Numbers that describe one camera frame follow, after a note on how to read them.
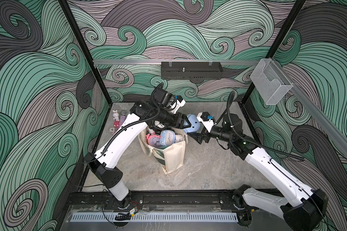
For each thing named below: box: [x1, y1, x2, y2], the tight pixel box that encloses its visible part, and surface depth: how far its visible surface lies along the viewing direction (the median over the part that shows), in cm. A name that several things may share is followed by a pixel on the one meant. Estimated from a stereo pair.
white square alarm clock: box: [174, 133, 184, 143], surface depth 80 cm
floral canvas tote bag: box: [137, 128, 189, 175], surface depth 74 cm
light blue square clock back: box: [183, 114, 201, 133], surface depth 68 cm
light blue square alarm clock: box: [159, 129, 176, 147], surface depth 77 cm
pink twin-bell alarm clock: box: [145, 133, 161, 148], surface depth 82 cm
